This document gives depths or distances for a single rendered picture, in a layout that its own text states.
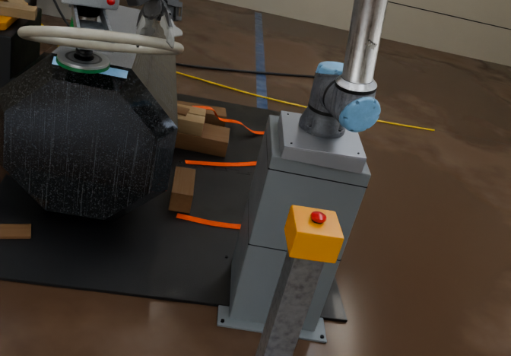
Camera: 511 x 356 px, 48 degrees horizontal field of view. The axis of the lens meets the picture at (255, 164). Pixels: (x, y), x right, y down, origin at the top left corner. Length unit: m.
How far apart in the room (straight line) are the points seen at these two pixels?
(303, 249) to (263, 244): 1.02
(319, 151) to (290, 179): 0.17
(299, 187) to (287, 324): 0.81
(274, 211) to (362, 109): 0.56
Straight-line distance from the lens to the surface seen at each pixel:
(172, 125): 2.77
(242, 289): 2.56
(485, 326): 3.28
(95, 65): 2.51
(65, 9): 6.18
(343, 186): 2.29
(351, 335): 2.82
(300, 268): 1.46
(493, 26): 8.77
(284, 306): 1.54
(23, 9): 3.45
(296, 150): 2.18
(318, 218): 1.41
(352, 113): 2.07
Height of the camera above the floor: 1.82
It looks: 28 degrees down
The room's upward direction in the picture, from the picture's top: 14 degrees clockwise
